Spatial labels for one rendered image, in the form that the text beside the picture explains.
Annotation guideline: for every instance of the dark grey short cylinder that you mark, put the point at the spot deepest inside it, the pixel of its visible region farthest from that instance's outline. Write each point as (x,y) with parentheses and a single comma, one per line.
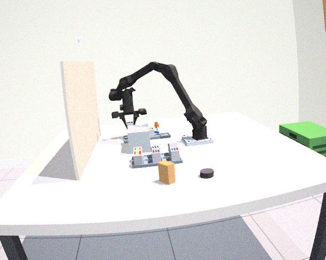
(206,173)

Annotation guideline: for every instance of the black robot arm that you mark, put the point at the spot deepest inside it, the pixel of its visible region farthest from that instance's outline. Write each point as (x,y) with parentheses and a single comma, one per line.
(169,71)

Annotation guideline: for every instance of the beige flat panel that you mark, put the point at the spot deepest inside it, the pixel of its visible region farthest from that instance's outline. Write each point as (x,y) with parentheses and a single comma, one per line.
(80,103)

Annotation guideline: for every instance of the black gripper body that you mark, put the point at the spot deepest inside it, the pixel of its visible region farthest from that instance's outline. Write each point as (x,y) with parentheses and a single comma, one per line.
(128,109)

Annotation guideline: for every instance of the tan rectangular block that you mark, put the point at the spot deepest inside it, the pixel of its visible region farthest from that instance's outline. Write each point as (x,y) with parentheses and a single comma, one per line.
(166,172)

